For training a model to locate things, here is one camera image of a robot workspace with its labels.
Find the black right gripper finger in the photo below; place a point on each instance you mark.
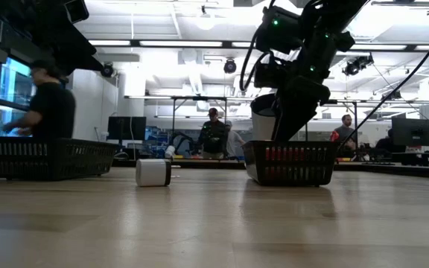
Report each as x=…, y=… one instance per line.
x=292, y=126

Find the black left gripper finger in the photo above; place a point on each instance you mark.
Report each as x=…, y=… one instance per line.
x=80, y=56

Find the white and black charger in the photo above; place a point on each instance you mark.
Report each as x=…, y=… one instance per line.
x=151, y=173

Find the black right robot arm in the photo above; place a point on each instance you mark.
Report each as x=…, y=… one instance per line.
x=322, y=44

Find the person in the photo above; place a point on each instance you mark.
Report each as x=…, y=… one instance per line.
x=235, y=141
x=386, y=143
x=212, y=134
x=345, y=132
x=50, y=111

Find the black slotted plastic basket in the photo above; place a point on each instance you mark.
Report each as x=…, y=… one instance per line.
x=292, y=179
x=50, y=140

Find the dark computer monitor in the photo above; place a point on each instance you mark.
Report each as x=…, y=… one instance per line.
x=413, y=132
x=127, y=128

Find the white cup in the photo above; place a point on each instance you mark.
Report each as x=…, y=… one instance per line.
x=170, y=152

